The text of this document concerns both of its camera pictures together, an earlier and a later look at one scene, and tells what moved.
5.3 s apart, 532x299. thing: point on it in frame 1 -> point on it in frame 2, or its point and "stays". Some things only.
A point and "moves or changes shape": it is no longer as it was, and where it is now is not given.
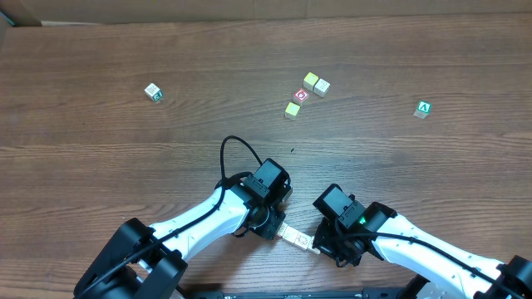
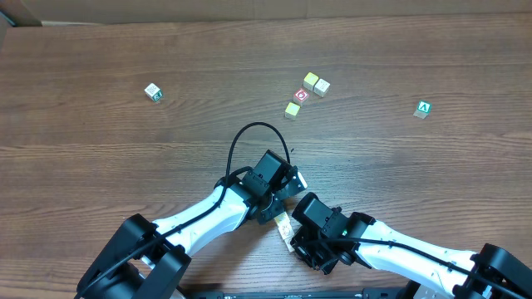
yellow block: [310, 80] stays
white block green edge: [304, 240] moves or changes shape
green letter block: [423, 109] stays
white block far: [322, 87] stays
